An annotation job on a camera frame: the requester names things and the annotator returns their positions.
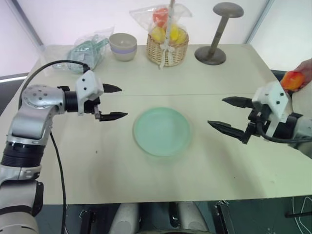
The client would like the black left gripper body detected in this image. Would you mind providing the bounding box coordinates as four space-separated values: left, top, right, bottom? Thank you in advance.
84 97 102 121

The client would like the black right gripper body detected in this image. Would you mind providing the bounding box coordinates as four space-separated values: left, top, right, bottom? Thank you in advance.
240 107 271 145

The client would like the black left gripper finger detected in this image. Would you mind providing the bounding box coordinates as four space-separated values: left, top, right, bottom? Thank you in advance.
102 83 123 94
98 112 129 122

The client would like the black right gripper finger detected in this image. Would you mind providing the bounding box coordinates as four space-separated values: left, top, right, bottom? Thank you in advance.
222 96 254 109
207 120 246 140

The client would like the orange red peach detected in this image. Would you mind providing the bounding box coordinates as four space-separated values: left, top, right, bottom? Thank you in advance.
280 70 307 92

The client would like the light green round plate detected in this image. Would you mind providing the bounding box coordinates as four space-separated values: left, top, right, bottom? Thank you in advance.
133 106 192 157

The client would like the yellow fruit in bag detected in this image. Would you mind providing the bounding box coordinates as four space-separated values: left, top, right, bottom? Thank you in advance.
169 23 189 42
150 26 167 42

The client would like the clear plastic fruit bag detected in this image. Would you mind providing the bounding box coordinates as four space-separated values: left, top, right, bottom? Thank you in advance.
129 3 193 42

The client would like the orange pink fruit in bag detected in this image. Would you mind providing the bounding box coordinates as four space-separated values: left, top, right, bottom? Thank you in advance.
152 7 170 28

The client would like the person's bare hand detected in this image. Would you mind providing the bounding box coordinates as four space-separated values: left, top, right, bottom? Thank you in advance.
286 58 312 93

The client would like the beige bowl with lilac band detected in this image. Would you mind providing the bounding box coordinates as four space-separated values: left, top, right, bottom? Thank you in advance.
111 45 137 62

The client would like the clear bag of green items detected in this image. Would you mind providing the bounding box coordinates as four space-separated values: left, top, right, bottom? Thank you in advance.
66 26 115 74

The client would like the plain beige bowl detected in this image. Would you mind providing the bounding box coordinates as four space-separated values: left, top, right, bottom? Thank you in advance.
109 33 137 49

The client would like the grey mushroom-shaped stand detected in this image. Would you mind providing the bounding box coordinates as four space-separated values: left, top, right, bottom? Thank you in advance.
194 2 245 66

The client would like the woven wicker basket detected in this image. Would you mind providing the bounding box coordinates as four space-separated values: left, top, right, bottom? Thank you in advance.
146 32 190 68

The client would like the white rounded robot leg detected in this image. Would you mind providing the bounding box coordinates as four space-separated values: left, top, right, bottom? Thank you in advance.
114 202 140 234
177 201 208 234

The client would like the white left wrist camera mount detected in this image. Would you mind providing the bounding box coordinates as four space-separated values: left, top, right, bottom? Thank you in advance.
75 70 104 117

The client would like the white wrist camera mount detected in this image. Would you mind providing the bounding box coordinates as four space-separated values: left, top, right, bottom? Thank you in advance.
252 80 292 137
75 70 104 117

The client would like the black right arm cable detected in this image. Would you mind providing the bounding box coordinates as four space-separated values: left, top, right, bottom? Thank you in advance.
257 118 312 143

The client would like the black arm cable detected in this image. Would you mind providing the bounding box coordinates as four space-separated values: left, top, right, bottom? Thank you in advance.
257 118 312 143
23 60 90 234

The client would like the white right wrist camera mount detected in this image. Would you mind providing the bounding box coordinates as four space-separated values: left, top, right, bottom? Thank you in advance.
252 80 292 137

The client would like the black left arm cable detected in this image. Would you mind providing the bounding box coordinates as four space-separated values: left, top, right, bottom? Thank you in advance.
23 60 90 234

